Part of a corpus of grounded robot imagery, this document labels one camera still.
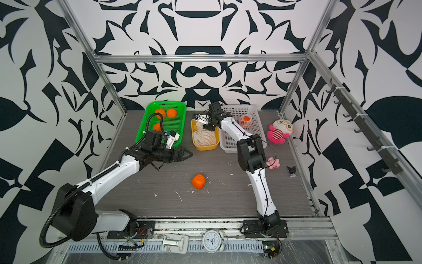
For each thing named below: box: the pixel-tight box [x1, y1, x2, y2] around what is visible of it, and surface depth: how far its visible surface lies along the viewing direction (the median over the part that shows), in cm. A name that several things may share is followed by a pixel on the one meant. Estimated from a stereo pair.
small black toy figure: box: [286, 165, 298, 179], surface depth 93 cm
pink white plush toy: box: [267, 119, 295, 145], surface depth 104 cm
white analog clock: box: [200, 229, 225, 254], surface depth 70 cm
